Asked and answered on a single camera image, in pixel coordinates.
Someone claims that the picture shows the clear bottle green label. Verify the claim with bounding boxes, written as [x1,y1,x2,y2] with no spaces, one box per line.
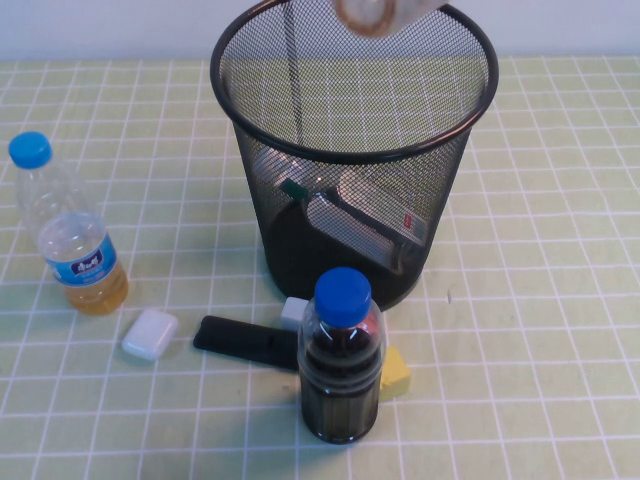
[252,152,432,275]

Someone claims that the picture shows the brown label bottle white cap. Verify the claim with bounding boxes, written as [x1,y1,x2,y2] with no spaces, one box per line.
[333,0,450,37]

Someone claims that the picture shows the black mesh wastebasket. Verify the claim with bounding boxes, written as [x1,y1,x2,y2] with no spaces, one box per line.
[209,0,500,314]

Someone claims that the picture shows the small white cube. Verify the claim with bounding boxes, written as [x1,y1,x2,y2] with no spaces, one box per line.
[279,296,307,332]

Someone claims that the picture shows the black flat remote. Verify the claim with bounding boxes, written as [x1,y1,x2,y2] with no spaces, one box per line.
[192,314,301,372]

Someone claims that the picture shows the dark cola bottle blue cap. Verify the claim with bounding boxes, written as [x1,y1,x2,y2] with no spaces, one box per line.
[296,266,387,444]

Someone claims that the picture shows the yellow block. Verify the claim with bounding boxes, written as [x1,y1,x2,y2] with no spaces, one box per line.
[379,346,412,401]

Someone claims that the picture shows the white earbud case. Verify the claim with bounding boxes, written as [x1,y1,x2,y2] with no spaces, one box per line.
[121,308,180,360]

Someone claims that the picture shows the blue label bottle yellow liquid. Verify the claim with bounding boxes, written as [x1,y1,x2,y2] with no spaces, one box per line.
[8,131,130,317]

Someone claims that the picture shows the green checkered tablecloth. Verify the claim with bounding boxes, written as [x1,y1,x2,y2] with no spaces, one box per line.
[0,54,640,480]

